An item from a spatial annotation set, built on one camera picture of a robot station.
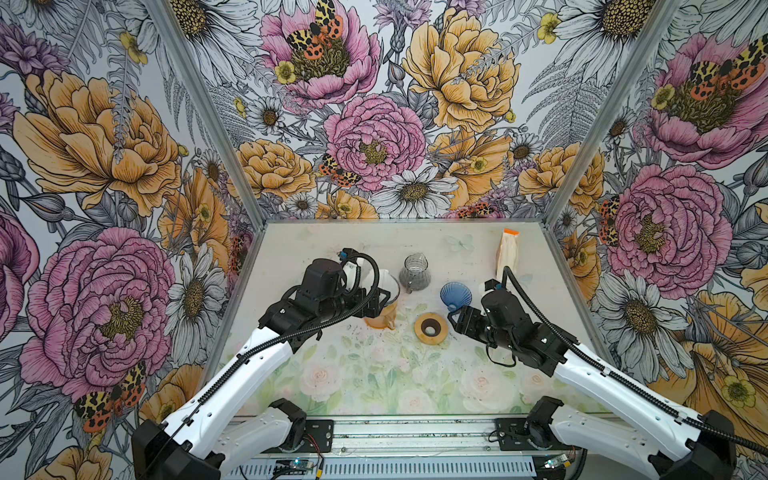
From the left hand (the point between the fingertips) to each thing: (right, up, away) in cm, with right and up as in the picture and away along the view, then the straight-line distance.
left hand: (372, 302), depth 74 cm
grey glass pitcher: (+12, +5, +22) cm, 26 cm away
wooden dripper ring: (+17, -9, +18) cm, 26 cm away
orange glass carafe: (+3, -8, +16) cm, 18 cm away
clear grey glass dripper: (+4, +3, +11) cm, 12 cm away
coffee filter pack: (+43, +11, +28) cm, 53 cm away
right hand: (+21, -7, +2) cm, 23 cm away
